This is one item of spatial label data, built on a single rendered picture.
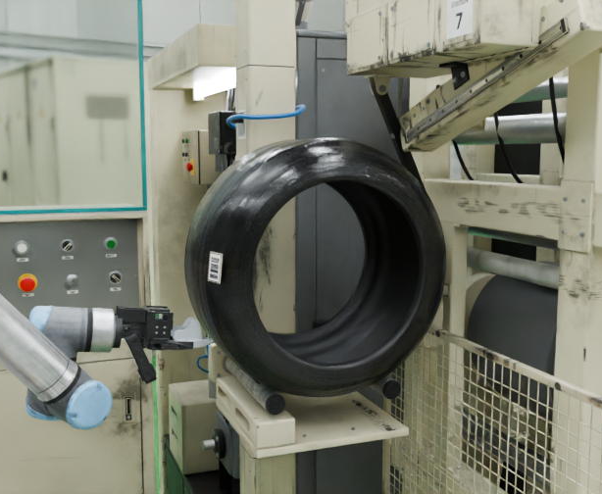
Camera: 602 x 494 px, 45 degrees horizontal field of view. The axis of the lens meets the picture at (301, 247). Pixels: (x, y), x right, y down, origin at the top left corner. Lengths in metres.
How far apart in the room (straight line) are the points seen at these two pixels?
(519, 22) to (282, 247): 0.83
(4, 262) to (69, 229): 0.19
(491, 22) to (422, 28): 0.21
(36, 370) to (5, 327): 0.10
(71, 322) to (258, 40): 0.85
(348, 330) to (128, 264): 0.70
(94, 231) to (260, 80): 0.67
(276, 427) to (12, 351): 0.59
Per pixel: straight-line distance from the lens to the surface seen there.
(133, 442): 2.29
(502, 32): 1.48
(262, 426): 1.61
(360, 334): 1.89
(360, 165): 1.56
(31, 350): 1.36
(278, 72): 1.92
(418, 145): 1.93
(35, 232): 2.18
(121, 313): 1.56
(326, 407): 1.88
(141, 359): 1.58
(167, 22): 12.06
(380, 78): 1.95
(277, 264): 1.93
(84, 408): 1.41
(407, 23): 1.69
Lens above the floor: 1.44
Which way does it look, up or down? 7 degrees down
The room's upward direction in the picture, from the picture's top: straight up
